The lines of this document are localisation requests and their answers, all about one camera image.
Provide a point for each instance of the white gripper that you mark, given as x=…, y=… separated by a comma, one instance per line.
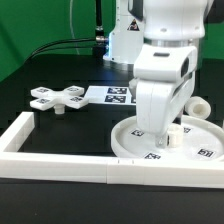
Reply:
x=166, y=79

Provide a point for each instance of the white round table top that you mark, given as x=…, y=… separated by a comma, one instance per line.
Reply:
x=202, y=141

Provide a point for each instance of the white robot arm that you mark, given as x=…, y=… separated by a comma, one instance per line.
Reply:
x=161, y=41

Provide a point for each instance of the white marker tag sheet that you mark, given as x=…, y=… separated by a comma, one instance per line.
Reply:
x=109, y=95

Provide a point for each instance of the black vertical pole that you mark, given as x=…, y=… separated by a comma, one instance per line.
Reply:
x=99, y=48

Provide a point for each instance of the white cross-shaped table base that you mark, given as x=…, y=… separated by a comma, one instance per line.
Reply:
x=45, y=98

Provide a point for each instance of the white U-shaped fence frame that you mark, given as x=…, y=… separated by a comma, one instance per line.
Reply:
x=98, y=169

